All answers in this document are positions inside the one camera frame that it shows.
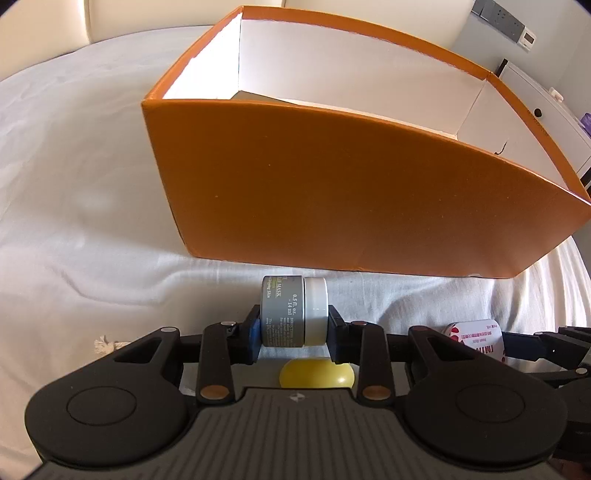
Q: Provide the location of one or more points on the orange cardboard box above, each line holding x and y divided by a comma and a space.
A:
332, 184

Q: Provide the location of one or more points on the beige sofa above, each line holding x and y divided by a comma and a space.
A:
138, 16

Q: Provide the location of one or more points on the grey jar with white lid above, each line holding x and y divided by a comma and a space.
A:
288, 311

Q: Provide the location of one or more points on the white packet with red print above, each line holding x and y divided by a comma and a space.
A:
475, 339

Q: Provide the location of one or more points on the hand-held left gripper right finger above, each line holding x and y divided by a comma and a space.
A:
333, 339

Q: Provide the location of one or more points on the white cabinet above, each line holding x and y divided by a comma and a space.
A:
545, 101

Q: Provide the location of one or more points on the smooth yellow plastic egg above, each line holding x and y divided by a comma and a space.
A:
316, 373

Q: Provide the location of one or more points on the grey wall switch panel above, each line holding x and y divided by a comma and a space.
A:
501, 17

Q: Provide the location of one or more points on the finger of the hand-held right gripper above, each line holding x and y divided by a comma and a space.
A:
524, 346

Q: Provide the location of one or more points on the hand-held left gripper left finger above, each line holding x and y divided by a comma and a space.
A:
254, 336

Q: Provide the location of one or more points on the white wall thermostat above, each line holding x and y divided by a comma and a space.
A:
527, 38

